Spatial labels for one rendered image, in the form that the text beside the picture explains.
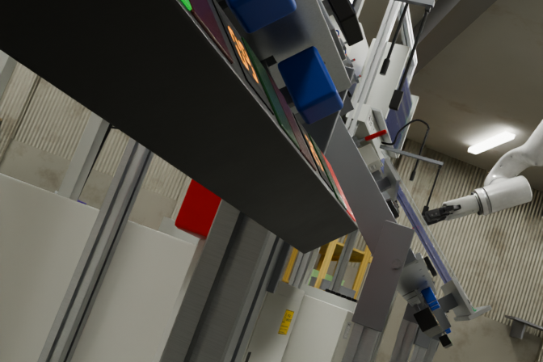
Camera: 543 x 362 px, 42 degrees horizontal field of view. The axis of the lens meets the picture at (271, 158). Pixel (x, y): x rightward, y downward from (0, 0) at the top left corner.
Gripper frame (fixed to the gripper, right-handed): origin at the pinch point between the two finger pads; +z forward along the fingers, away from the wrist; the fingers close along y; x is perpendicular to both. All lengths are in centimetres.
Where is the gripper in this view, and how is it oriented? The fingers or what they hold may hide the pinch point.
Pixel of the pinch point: (428, 218)
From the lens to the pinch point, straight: 225.8
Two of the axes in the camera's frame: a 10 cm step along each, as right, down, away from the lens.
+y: -1.4, -2.3, -9.6
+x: 2.8, 9.3, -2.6
